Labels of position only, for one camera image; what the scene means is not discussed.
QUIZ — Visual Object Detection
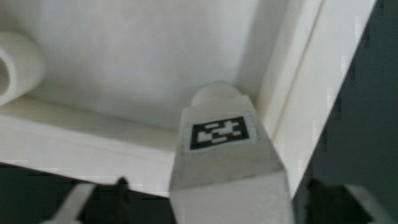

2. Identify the white leg tagged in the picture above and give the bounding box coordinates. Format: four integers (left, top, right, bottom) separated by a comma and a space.
170, 83, 296, 224

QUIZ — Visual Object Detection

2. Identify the white square tabletop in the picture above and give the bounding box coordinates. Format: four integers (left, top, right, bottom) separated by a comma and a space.
0, 0, 377, 195

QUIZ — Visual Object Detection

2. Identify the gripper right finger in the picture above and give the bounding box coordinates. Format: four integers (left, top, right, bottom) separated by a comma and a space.
306, 179, 398, 224

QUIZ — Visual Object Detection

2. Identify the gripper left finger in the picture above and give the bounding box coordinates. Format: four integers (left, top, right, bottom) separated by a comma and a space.
40, 177, 132, 224

